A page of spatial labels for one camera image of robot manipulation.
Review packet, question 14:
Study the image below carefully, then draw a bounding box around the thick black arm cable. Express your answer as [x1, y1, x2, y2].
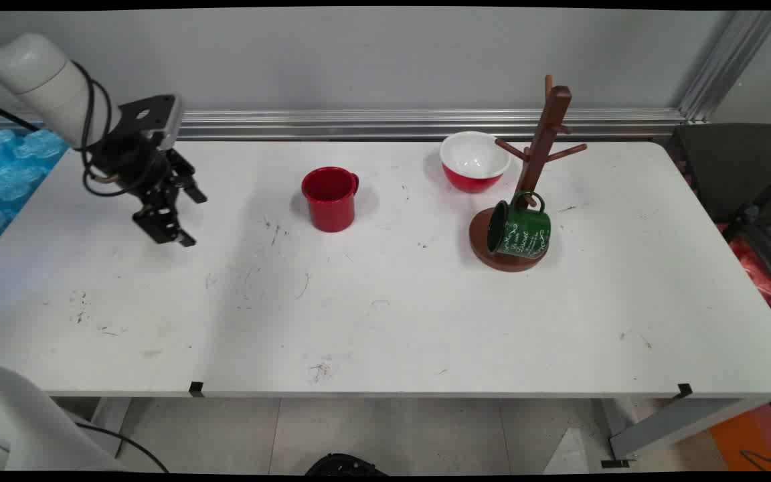
[70, 60, 169, 473]

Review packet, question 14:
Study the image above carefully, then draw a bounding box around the orange floor mat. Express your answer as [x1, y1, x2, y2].
[709, 400, 771, 472]

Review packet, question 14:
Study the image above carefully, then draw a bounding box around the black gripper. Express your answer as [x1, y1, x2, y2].
[90, 131, 207, 248]

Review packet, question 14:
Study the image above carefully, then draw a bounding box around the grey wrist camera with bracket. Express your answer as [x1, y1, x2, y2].
[118, 95, 183, 151]

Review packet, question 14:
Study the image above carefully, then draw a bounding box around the blue bubble wrap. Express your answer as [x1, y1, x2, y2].
[0, 129, 69, 263]

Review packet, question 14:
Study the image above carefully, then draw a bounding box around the horizontal aluminium rail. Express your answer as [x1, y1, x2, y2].
[0, 109, 687, 142]

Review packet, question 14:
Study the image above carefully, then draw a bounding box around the red bowl with white inside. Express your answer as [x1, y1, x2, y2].
[440, 131, 512, 193]

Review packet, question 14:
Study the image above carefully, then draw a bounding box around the grey table leg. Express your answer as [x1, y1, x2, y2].
[601, 397, 771, 468]
[91, 398, 133, 457]

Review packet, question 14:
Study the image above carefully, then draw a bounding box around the green enamel mug white print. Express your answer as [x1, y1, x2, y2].
[487, 191, 552, 259]

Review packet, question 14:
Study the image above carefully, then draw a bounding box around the slanted aluminium post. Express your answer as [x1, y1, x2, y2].
[679, 10, 771, 124]

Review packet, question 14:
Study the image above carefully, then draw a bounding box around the black round floor object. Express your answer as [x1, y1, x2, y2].
[305, 453, 388, 477]

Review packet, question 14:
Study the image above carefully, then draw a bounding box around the red enamel mug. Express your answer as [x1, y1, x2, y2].
[301, 167, 360, 233]

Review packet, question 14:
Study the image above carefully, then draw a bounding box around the red plastic bag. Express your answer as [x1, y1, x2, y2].
[717, 224, 771, 309]

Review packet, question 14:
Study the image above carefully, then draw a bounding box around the brown wooden mug tree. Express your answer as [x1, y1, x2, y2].
[469, 75, 588, 272]

